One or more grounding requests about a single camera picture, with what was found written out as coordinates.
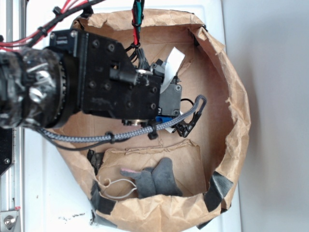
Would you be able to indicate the brown paper bag tray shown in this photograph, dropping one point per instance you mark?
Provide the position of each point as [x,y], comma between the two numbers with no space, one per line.
[206,164]

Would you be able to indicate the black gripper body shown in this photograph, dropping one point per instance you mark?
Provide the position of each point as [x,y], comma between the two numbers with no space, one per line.
[100,80]

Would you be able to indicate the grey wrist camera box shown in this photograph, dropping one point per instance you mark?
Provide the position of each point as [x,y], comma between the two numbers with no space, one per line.
[170,98]

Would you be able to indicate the aluminium frame rail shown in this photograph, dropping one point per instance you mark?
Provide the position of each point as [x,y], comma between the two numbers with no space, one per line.
[12,28]

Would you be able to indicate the black taped robot arm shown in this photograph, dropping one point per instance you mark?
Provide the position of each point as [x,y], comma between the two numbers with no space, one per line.
[31,93]

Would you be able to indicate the grey plush elephant toy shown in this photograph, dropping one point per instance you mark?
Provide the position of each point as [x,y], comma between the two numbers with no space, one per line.
[151,181]

